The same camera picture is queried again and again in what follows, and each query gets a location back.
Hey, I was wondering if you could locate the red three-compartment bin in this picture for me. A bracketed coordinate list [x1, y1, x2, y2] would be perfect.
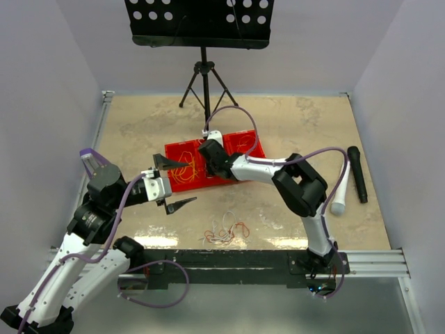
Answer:
[164, 129, 255, 193]

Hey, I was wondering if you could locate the yellow thin cable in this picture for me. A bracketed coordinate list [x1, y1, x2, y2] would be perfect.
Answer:
[169, 150, 201, 184]

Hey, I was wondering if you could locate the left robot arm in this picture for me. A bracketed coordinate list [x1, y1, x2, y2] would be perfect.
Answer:
[1, 148, 187, 333]

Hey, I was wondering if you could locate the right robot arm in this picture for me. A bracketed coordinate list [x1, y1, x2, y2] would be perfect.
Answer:
[198, 139, 334, 273]

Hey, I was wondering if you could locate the purple metronome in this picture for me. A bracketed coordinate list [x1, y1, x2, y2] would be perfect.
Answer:
[79, 148, 109, 179]

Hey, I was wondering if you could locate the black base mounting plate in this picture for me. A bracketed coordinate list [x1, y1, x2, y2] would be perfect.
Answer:
[130, 249, 350, 292]

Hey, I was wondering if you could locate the white microphone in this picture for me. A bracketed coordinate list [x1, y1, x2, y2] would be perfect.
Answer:
[330, 162, 350, 216]

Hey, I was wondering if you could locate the black microphone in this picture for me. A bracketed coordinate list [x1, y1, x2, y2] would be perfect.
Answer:
[347, 146, 368, 204]

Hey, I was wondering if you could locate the black music stand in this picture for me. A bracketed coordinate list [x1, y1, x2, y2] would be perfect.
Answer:
[125, 0, 274, 118]

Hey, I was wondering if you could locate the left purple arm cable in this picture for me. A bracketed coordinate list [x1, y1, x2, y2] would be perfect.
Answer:
[16, 173, 191, 334]

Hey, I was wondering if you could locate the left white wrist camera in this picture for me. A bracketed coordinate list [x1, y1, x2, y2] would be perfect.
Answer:
[141, 168, 172, 202]

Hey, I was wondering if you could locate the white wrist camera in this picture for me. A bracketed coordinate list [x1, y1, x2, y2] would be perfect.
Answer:
[141, 168, 172, 202]
[199, 130, 224, 151]

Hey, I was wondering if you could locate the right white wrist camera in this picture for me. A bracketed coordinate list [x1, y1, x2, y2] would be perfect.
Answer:
[199, 130, 224, 151]

